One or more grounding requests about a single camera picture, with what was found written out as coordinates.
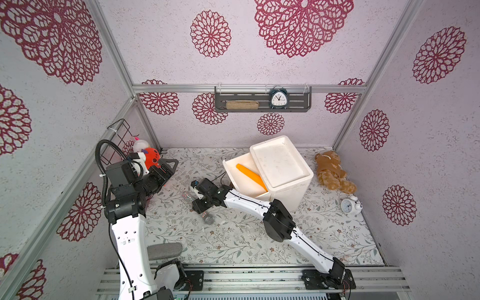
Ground glitter silver microphone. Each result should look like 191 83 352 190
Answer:
182 191 215 225

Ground orange microphone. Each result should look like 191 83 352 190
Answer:
236 164 268 191

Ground white three-drawer cabinet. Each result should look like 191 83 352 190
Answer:
222 136 314 213

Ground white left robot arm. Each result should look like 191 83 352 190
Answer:
94 139 187 300

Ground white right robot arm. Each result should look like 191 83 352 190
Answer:
191 178 346 285

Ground red orange plush fish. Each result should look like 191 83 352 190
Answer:
141 147 161 170

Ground pink white plush doll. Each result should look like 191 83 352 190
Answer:
132 137 151 153

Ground floral table mat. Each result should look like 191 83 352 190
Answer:
146 148 384 266

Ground grey oval sponge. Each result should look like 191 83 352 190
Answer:
147 242 183 261

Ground green alarm clock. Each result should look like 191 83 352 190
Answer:
269 88 290 110

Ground brown teddy bear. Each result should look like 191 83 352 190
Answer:
315 151 357 195

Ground white alarm clock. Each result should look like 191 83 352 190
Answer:
341 195 363 217

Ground black wire basket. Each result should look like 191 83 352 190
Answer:
100 119 138 167

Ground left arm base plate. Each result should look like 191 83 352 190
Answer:
154 259 205 291

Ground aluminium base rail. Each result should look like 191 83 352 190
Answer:
95 265 411 295

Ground dark grey wall shelf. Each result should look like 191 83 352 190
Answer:
214 86 312 113

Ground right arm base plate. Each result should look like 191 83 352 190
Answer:
301 269 356 290

